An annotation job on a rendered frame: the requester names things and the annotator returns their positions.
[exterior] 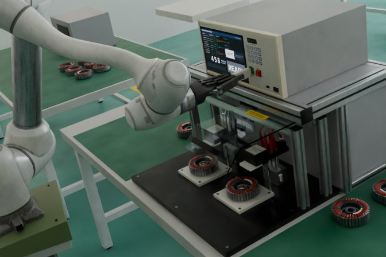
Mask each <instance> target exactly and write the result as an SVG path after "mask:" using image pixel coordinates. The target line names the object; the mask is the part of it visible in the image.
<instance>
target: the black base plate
mask: <svg viewBox="0 0 386 257"><path fill-rule="evenodd" d="M197 156H198V155H197V154H195V153H193V152H192V151H187V152H185V153H183V154H181V155H178V156H176V157H174V158H172V159H169V160H167V161H165V162H163V163H160V164H158V165H156V166H154V167H152V168H150V169H147V170H145V171H143V172H141V173H138V174H136V175H134V176H132V181H133V182H134V183H135V184H137V185H138V186H139V187H140V188H141V189H143V190H144V191H145V192H147V194H149V195H150V196H151V197H152V198H154V199H155V200H156V201H157V202H158V203H160V204H161V205H162V206H163V207H164V208H166V209H167V210H168V211H170V212H171V213H172V214H173V215H174V216H175V217H177V218H178V219H179V220H180V221H181V222H183V223H184V224H185V225H186V226H187V227H189V228H190V229H191V230H193V231H194V232H195V233H196V234H197V235H198V236H200V237H201V238H202V239H203V240H204V241H206V242H207V243H208V244H209V245H211V246H212V247H213V248H214V249H216V250H217V251H218V252H219V253H220V254H221V255H223V256H224V257H231V256H232V255H234V254H236V253H238V252H239V251H241V250H243V249H244V248H246V247H248V246H250V245H251V244H253V243H255V242H257V241H258V240H260V239H262V238H264V237H265V236H267V235H269V234H270V233H272V232H274V231H276V230H277V229H279V228H281V227H283V226H284V225H286V224H288V223H290V222H291V221H293V220H295V219H297V218H298V217H300V216H301V215H303V214H305V213H307V212H309V211H310V210H312V209H314V208H316V207H317V206H319V205H321V204H323V203H324V202H326V201H327V200H329V199H331V198H333V197H335V196H336V195H338V194H339V188H337V187H335V186H333V185H332V191H333V193H332V194H329V195H328V196H327V197H325V196H324V195H323V194H320V191H319V178H317V177H315V176H313V175H311V174H308V173H307V179H308V191H309V198H310V207H306V209H301V207H298V205H297V199H296V189H295V179H294V168H293V166H292V165H290V164H288V163H286V162H284V161H282V160H280V159H279V164H281V165H283V166H285V167H287V175H288V181H286V182H284V183H282V184H280V185H279V186H277V185H275V184H273V183H272V191H273V192H274V194H275V195H274V196H273V197H271V198H269V199H267V200H265V201H263V202H262V203H260V204H258V205H256V206H255V207H253V208H250V209H248V210H247V211H245V212H243V213H241V214H240V215H239V214H238V213H237V212H235V211H233V210H232V209H231V208H229V207H228V206H226V205H225V204H223V203H222V202H220V201H219V200H217V199H216V198H215V197H214V195H213V194H214V193H216V192H219V191H220V190H222V189H225V188H226V184H227V183H228V182H229V181H230V180H232V179H234V178H237V177H238V178H239V177H252V178H254V179H256V180H257V181H258V184H260V185H261V186H263V187H265V188H267V189H269V190H270V187H269V181H267V180H266V179H264V175H263V167H262V166H260V167H259V168H257V169H254V170H252V171H251V172H250V171H248V170H247V169H245V168H243V167H242V166H240V163H241V162H243V161H244V160H241V161H239V162H237V163H235V162H234V163H233V164H232V166H231V168H232V172H229V173H227V174H225V175H223V176H221V177H219V178H217V179H215V180H213V181H211V182H209V183H207V184H205V185H203V186H200V187H198V186H197V185H195V184H194V183H193V182H191V181H190V180H188V179H187V178H185V177H184V176H182V175H181V174H179V172H178V170H180V169H182V168H184V167H186V166H188V163H189V162H190V160H191V159H193V158H194V157H197Z"/></svg>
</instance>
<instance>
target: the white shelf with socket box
mask: <svg viewBox="0 0 386 257"><path fill-rule="evenodd" d="M246 5H250V0H183V1H180V2H176V3H172V4H170V5H166V6H163V7H159V8H156V9H155V11H156V15H159V16H163V17H168V18H173V19H176V20H181V21H186V22H191V23H194V22H197V21H198V20H200V19H206V18H209V17H212V16H215V15H218V14H222V13H225V12H227V11H231V10H234V9H237V8H240V7H243V6H246Z"/></svg>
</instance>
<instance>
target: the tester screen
mask: <svg viewBox="0 0 386 257"><path fill-rule="evenodd" d="M201 31H202V37H203V44H204V51H205V55H206V61H207V62H210V63H213V64H216V65H220V66H222V67H225V68H226V72H225V71H222V70H220V69H216V68H213V67H210V66H208V64H207V67H208V68H210V69H213V70H215V71H218V72H222V73H225V74H228V73H227V72H228V68H227V60H228V61H231V62H234V63H237V64H241V65H244V66H245V60H244V62H242V61H238V60H235V59H231V58H228V57H226V52H225V49H228V50H232V51H235V52H239V53H243V56H244V51H243V47H242V38H241V37H236V36H232V35H228V34H224V33H219V32H214V31H211V30H206V29H201ZM210 55H212V56H215V57H219V58H220V61H221V64H218V63H215V62H212V61H211V56H210Z"/></svg>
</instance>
